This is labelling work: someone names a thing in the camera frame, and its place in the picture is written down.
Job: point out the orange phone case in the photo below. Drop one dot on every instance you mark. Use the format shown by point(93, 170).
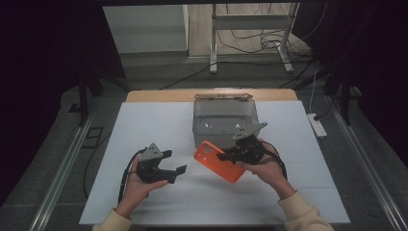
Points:
point(218, 166)

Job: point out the clear grey box lid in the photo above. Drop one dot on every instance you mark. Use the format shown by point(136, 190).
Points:
point(223, 96)

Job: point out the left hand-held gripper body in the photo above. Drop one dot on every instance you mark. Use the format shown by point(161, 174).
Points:
point(150, 170)

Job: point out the person's right hand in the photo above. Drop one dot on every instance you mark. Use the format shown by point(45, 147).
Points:
point(272, 174)

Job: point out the white table mat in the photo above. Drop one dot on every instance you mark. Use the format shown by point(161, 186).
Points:
point(166, 122)

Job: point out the person's left hand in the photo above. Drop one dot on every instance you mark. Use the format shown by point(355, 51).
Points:
point(136, 192)

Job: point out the black floor frame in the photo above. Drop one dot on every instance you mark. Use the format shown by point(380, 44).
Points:
point(93, 137)

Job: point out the black stand leg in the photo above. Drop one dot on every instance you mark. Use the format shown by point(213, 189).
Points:
point(344, 99)
point(84, 96)

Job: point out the white panel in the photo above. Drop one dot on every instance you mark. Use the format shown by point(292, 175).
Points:
point(144, 29)

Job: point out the white power strip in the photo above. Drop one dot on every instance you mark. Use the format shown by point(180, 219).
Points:
point(317, 125)

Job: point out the grey metal stand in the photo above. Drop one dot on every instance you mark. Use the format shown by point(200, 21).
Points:
point(213, 38)

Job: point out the aluminium floor rail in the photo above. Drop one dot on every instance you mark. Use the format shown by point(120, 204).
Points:
point(61, 173)
point(365, 160)

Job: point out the clear grey storage box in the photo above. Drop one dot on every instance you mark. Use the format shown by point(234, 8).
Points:
point(218, 112)

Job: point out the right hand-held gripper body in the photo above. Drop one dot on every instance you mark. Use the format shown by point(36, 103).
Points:
point(248, 150)

